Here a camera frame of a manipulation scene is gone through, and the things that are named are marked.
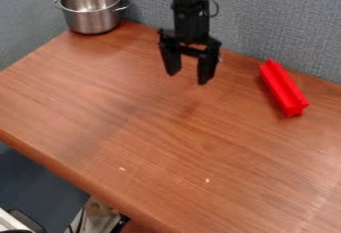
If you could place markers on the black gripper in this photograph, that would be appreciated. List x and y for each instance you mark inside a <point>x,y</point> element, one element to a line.
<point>191,30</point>

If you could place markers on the red rectangular block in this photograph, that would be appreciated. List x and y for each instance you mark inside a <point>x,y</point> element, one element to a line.
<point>284,89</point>

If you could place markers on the stainless steel pot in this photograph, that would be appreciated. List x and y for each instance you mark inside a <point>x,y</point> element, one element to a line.
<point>93,16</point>

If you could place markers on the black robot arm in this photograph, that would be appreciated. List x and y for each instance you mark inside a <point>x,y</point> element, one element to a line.
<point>195,50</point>

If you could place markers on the white object at corner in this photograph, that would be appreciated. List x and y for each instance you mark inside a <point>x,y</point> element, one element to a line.
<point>18,222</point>

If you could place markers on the metal table leg frame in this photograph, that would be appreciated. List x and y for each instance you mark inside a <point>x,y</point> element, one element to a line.
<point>98,218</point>

